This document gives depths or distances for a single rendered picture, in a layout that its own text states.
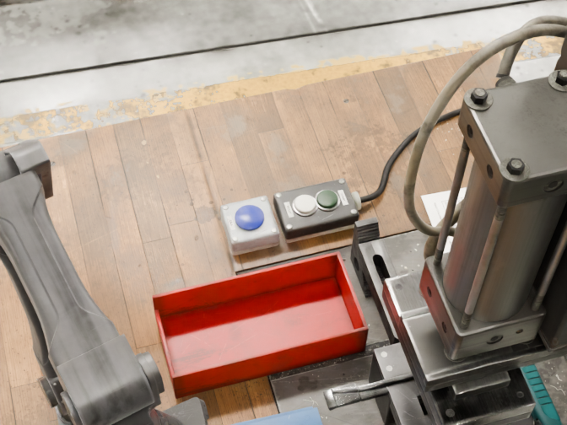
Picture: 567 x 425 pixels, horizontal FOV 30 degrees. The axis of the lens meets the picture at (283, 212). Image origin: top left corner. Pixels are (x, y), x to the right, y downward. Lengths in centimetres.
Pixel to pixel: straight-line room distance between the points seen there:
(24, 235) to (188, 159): 59
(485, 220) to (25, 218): 42
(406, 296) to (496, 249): 28
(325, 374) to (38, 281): 50
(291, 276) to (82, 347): 49
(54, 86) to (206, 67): 41
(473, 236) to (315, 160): 68
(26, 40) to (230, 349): 178
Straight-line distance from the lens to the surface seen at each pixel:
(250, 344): 137
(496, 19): 308
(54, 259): 98
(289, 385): 135
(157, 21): 301
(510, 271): 92
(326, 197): 146
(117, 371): 96
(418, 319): 109
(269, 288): 140
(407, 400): 126
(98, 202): 152
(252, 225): 143
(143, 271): 144
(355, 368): 137
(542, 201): 83
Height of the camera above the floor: 212
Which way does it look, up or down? 55 degrees down
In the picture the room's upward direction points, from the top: 2 degrees clockwise
